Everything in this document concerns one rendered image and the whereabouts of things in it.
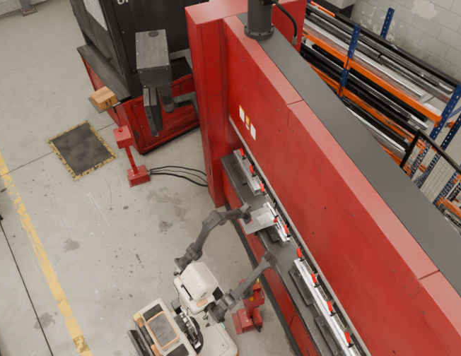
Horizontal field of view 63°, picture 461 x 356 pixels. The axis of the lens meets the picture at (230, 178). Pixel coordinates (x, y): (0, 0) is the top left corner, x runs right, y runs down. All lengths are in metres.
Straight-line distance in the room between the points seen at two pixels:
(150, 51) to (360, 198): 2.08
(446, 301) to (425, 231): 0.29
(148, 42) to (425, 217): 2.42
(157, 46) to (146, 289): 2.33
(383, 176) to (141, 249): 2.98
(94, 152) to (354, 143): 3.90
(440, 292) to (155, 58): 2.43
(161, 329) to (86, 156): 2.93
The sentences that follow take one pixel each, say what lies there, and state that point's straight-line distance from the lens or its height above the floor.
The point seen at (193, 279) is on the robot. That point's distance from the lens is 2.50.
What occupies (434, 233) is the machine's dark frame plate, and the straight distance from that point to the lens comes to 1.74.
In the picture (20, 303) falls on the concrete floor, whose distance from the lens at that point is 4.46.
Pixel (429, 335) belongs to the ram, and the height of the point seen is 2.09.
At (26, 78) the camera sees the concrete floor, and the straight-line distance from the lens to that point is 6.91.
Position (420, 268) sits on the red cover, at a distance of 1.64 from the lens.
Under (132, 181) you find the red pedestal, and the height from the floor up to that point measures 0.07.
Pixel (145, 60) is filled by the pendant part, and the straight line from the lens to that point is 3.08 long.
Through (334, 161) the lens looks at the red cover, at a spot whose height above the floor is 2.30.
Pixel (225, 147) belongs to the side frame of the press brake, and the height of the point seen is 1.00.
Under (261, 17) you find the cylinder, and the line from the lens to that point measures 2.49.
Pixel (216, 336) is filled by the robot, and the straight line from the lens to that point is 3.50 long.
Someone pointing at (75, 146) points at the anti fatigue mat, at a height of 0.01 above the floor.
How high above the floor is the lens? 3.67
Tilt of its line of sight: 53 degrees down
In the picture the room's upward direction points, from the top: 3 degrees counter-clockwise
